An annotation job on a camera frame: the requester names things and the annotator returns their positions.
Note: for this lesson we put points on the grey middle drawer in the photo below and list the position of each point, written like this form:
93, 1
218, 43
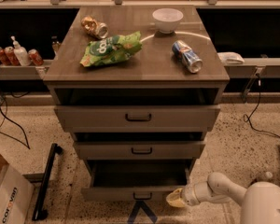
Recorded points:
150, 150

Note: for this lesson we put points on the grey wooden drawer cabinet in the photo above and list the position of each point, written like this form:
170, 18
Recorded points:
151, 77

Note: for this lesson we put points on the white cardboard box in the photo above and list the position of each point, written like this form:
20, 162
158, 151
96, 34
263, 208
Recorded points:
15, 194

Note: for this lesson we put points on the green chip bag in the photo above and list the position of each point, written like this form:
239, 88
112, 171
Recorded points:
115, 49

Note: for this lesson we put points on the red can right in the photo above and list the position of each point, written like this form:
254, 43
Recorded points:
35, 57

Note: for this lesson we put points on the white folded cloth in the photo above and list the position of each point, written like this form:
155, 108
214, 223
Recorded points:
230, 58

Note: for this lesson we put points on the grey top drawer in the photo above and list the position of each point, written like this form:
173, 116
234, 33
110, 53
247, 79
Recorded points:
137, 119

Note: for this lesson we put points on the red can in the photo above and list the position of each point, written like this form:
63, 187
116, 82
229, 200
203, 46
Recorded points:
3, 58
35, 57
9, 51

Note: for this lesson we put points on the gold crushed can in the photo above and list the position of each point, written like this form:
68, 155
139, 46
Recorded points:
94, 27

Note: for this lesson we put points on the plastic bottle on floor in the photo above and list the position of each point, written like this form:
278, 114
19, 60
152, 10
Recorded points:
264, 177

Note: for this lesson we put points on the red can far left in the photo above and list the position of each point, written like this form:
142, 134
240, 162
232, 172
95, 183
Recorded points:
3, 58

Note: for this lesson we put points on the white pump bottle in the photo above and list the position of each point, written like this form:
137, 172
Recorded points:
21, 53

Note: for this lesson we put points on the black metal bar stand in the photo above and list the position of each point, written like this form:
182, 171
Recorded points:
39, 212

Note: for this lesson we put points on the grey bottom drawer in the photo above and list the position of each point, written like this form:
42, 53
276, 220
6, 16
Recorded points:
135, 180

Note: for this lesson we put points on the white bowl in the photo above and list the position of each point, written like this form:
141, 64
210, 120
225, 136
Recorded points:
167, 19

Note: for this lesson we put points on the small dark glass bottle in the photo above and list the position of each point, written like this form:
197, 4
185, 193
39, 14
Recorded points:
55, 44

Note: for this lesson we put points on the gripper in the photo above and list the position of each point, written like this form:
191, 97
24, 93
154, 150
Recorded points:
189, 194

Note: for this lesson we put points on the grey drawer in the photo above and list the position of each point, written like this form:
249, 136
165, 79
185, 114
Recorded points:
135, 180
137, 119
150, 150

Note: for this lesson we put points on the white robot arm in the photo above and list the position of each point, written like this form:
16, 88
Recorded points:
260, 203

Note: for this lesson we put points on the grey metal shelf rail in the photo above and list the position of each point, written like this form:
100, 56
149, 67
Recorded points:
24, 72

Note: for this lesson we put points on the blue soda can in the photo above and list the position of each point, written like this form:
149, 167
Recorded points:
185, 54

